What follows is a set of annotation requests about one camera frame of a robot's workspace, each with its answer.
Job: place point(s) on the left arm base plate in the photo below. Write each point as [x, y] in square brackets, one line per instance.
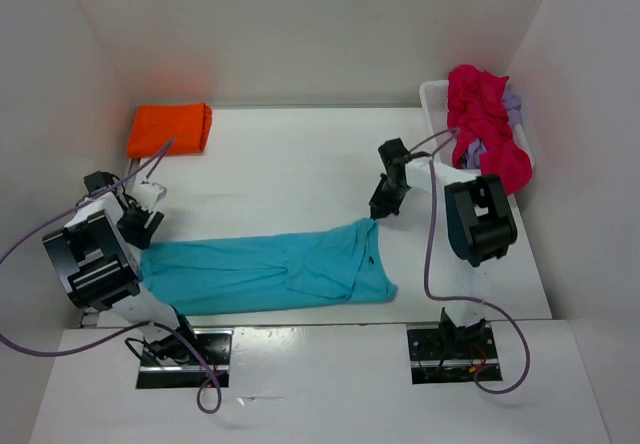
[170, 365]

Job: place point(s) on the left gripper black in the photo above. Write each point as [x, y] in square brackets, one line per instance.
[141, 236]

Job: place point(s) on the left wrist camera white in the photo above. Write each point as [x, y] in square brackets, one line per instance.
[148, 195]

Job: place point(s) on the lavender t shirt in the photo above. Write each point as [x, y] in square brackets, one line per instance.
[512, 105]

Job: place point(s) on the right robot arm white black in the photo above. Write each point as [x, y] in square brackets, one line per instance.
[479, 224]

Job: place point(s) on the magenta t shirt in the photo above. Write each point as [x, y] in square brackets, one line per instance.
[476, 110]

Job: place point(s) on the white plastic basket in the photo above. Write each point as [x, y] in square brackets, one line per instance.
[433, 97]

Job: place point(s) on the cyan t shirt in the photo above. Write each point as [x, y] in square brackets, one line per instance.
[269, 273]

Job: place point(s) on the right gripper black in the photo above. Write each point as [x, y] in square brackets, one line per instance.
[381, 208]

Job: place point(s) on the orange t shirt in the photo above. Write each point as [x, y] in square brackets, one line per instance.
[187, 125]

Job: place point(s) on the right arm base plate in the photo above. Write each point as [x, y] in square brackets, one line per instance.
[431, 362]

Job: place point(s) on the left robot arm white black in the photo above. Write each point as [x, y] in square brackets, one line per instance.
[65, 248]

